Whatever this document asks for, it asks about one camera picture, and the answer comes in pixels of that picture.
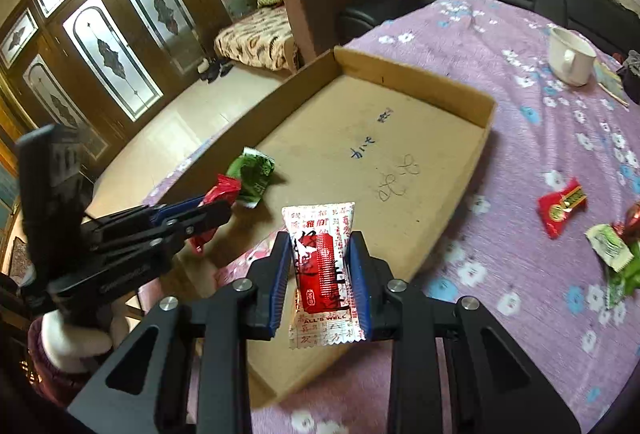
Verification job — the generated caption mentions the white red snack packet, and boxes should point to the white red snack packet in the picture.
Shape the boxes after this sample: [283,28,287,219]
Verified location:
[282,202,364,350]

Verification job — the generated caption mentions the small red candy packet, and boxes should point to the small red candy packet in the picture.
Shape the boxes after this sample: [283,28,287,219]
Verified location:
[537,177,587,239]

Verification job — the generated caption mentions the dark red foil snack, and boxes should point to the dark red foil snack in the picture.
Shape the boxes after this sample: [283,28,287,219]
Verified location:
[612,202,640,243]

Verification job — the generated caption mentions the left hand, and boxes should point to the left hand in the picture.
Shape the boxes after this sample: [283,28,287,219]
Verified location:
[40,302,129,374]

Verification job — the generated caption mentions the green snack in box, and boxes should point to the green snack in box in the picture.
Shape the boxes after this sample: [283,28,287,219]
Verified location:
[226,147,276,209]

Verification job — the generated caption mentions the wooden glass panel doors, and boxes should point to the wooden glass panel doors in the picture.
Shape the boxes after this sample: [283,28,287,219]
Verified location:
[1,0,256,172]

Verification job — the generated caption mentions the large green snack packet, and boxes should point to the large green snack packet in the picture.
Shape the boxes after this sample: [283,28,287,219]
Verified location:
[605,241,640,310]

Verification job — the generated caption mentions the patterned cushion seat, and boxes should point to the patterned cushion seat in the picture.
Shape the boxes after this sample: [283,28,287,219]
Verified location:
[214,5,299,73]

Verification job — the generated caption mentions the green white candy packet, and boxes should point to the green white candy packet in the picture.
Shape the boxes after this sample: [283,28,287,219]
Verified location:
[586,224,634,272]

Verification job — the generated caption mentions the cardboard tray box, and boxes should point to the cardboard tray box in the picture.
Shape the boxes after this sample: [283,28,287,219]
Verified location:
[154,44,497,410]

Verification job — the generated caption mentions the green booklet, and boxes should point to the green booklet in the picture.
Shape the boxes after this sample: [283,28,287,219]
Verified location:
[593,58,629,107]

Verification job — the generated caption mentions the white ceramic mug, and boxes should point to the white ceramic mug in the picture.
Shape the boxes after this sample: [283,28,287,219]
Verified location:
[548,27,597,87]

